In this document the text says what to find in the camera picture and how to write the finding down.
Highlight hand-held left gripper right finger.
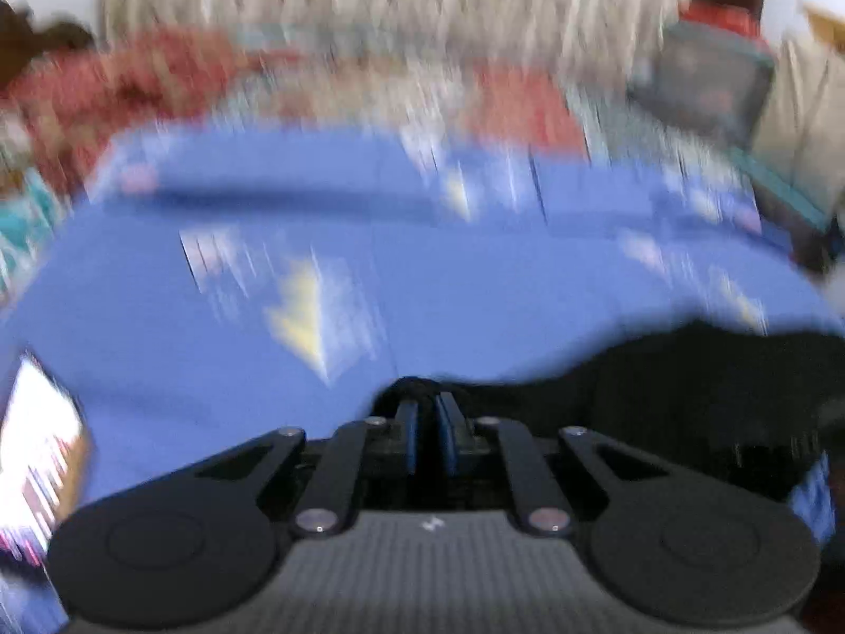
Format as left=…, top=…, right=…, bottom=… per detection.
left=436, top=392, right=689, bottom=537

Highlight carved wooden headboard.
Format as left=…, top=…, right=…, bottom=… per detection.
left=0, top=0, right=93, bottom=90

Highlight teal patterned quilt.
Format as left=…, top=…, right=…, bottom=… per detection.
left=0, top=168, right=70, bottom=308

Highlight red patterned blanket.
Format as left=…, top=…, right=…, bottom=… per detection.
left=0, top=25, right=760, bottom=206

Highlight black pants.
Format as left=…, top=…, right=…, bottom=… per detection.
left=373, top=315, right=845, bottom=503

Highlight blue triangle-print bedsheet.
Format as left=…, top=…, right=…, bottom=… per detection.
left=0, top=122, right=842, bottom=634

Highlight dark storage box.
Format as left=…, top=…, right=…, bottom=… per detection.
left=630, top=18, right=775, bottom=150

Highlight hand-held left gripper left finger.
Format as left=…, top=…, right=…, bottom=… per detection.
left=168, top=399, right=421, bottom=537

